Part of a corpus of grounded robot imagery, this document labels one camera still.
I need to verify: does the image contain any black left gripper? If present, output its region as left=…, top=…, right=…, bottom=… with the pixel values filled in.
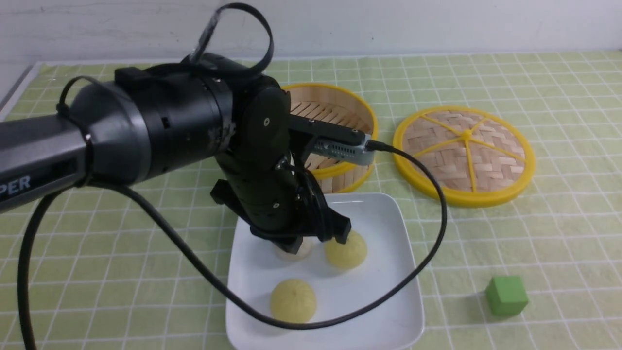
left=210, top=75, right=351, bottom=254

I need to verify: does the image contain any yellow steamed bun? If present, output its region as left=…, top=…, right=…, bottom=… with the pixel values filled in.
left=324, top=230, right=367, bottom=270
left=270, top=279, right=317, bottom=323

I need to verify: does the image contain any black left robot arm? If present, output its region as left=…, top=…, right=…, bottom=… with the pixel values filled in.
left=0, top=54, right=351, bottom=253

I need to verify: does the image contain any grey-white steamed bun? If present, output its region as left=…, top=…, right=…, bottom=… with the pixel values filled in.
left=274, top=237, right=315, bottom=262

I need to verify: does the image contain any white square plate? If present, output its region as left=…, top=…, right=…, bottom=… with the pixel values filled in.
left=226, top=192, right=425, bottom=350

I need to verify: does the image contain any bamboo steamer basket yellow rim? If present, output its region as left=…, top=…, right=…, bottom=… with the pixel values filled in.
left=283, top=83, right=378, bottom=193

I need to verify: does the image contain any woven bamboo steamer lid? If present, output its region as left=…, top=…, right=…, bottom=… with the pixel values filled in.
left=392, top=105, right=537, bottom=208

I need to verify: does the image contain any green cube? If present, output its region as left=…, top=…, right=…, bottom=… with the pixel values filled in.
left=485, top=275, right=529, bottom=316

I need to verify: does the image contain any green checkered tablecloth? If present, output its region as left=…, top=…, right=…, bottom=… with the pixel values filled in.
left=29, top=51, right=621, bottom=350

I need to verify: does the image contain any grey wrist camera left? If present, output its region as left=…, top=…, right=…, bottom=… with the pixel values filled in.
left=289, top=114, right=375, bottom=166

